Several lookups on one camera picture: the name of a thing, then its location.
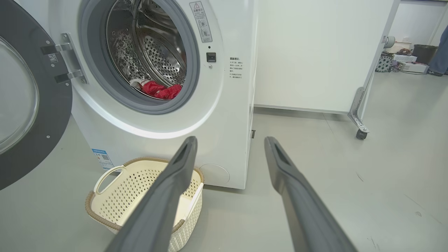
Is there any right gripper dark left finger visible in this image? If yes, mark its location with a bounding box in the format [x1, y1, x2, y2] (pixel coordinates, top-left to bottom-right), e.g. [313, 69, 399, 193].
[105, 136, 198, 252]

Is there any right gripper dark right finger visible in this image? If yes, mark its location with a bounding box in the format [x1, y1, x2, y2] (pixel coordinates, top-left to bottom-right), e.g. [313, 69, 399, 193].
[264, 136, 358, 252]

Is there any red cloth garment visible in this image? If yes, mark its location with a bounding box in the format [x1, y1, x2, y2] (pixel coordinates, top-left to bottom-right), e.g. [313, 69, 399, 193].
[129, 78, 183, 100]

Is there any dark round glass washer door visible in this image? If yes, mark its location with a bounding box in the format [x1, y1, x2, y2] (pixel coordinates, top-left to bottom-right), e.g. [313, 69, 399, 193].
[0, 0, 73, 191]

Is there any cream perforated laundry basket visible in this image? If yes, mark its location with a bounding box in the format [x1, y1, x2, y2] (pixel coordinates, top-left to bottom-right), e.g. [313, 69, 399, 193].
[85, 157, 205, 252]

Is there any white front-load washing machine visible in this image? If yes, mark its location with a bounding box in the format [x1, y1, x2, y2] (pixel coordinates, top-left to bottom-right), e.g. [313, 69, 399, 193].
[14, 0, 260, 190]

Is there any stainless steel washing machine drum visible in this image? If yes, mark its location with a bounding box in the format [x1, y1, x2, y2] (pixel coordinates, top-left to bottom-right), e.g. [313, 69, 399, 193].
[106, 0, 187, 100]

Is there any silver metal door hinge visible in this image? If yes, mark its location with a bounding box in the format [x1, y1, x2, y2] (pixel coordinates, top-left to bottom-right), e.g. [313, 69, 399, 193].
[40, 33, 88, 85]

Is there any white perforated storage basket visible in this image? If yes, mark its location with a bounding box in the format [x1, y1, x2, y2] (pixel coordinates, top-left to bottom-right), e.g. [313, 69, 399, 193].
[385, 41, 413, 54]

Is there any blue energy label sticker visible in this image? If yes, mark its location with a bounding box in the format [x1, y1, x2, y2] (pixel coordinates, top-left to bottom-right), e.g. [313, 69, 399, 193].
[92, 149, 115, 171]

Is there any silver metal partition leg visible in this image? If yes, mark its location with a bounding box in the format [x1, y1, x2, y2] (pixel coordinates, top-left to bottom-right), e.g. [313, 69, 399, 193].
[348, 86, 371, 134]

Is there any black text notice label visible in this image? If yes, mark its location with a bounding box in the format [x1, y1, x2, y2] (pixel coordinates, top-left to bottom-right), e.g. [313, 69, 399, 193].
[229, 57, 243, 79]

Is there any white partition panel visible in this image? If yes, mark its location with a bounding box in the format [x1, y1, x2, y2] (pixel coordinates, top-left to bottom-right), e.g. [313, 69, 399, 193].
[254, 0, 401, 114]

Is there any white flat equipment box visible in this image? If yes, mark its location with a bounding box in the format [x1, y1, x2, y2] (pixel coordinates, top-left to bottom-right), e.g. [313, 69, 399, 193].
[400, 62, 430, 74]

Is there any white warning sticker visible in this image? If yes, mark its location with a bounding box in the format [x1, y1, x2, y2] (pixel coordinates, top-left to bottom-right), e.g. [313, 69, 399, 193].
[189, 1, 213, 43]

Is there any dark grey trash bin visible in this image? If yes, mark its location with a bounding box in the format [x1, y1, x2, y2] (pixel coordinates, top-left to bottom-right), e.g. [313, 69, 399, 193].
[413, 44, 439, 65]

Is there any person in blue jeans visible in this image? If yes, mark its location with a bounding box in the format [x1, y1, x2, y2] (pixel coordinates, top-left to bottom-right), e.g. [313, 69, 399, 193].
[428, 24, 448, 77]

